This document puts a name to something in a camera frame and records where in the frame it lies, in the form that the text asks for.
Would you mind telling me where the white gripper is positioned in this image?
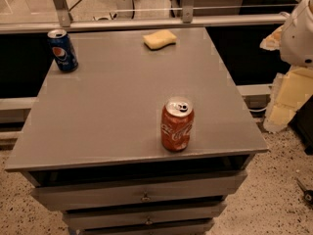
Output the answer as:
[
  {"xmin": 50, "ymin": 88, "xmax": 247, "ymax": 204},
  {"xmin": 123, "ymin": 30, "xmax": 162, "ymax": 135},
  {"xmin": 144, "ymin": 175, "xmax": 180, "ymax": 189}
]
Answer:
[{"xmin": 259, "ymin": 0, "xmax": 313, "ymax": 133}]

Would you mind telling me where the blue pepsi can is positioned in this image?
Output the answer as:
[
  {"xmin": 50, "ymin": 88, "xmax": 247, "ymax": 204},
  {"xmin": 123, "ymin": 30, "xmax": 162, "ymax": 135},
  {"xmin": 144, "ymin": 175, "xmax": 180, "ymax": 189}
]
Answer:
[{"xmin": 48, "ymin": 29, "xmax": 78, "ymax": 72}]

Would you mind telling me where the red coca-cola can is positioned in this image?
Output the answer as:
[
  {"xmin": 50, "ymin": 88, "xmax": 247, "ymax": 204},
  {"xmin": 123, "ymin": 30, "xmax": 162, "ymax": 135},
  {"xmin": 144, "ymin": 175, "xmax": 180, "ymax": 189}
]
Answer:
[{"xmin": 160, "ymin": 97, "xmax": 195, "ymax": 152}]

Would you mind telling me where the yellow sponge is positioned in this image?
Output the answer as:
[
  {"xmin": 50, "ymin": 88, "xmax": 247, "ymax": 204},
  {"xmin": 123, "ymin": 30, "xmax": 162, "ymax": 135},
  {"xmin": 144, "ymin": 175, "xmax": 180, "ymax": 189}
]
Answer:
[{"xmin": 143, "ymin": 29, "xmax": 177, "ymax": 50}]

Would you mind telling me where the black tool on floor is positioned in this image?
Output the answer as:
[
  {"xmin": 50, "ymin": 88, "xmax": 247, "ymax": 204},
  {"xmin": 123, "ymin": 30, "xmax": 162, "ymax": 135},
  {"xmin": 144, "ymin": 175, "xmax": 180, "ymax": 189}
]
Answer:
[{"xmin": 296, "ymin": 179, "xmax": 313, "ymax": 205}]

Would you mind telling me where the top grey drawer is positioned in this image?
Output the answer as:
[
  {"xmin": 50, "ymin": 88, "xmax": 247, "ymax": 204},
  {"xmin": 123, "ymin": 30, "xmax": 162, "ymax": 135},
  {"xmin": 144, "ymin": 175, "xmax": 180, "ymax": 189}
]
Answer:
[{"xmin": 31, "ymin": 170, "xmax": 247, "ymax": 211}]

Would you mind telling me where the grey drawer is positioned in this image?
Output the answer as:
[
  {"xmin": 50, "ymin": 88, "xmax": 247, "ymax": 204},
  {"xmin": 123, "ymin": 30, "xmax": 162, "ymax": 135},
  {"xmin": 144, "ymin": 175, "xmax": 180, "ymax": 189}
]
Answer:
[
  {"xmin": 79, "ymin": 219, "xmax": 214, "ymax": 235},
  {"xmin": 31, "ymin": 170, "xmax": 247, "ymax": 211},
  {"xmin": 63, "ymin": 202, "xmax": 226, "ymax": 230}
]

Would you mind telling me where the middle grey drawer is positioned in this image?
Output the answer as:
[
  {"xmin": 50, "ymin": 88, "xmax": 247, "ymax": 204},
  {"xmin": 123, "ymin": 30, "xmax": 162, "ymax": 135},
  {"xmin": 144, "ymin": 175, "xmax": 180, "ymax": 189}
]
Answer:
[{"xmin": 63, "ymin": 202, "xmax": 226, "ymax": 230}]

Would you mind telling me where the bottom grey drawer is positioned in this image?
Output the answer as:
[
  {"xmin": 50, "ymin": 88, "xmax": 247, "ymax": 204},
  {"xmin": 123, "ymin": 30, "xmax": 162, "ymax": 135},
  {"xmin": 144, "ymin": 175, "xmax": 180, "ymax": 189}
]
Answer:
[{"xmin": 79, "ymin": 219, "xmax": 214, "ymax": 235}]

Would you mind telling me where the grey drawer cabinet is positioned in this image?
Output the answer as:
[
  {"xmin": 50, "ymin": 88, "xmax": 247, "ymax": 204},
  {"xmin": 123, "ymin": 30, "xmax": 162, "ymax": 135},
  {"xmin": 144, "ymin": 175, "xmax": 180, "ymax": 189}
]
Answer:
[{"xmin": 4, "ymin": 27, "xmax": 270, "ymax": 235}]

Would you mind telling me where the white cable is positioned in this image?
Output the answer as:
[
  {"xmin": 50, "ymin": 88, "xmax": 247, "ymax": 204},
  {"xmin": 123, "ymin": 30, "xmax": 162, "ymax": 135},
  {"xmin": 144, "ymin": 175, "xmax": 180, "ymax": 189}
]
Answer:
[{"xmin": 248, "ymin": 103, "xmax": 272, "ymax": 114}]

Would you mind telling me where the metal railing frame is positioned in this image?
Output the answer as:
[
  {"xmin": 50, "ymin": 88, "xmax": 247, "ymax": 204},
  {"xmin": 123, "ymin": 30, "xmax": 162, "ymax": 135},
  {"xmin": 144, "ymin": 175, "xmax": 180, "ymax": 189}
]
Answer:
[{"xmin": 0, "ymin": 0, "xmax": 301, "ymax": 33}]

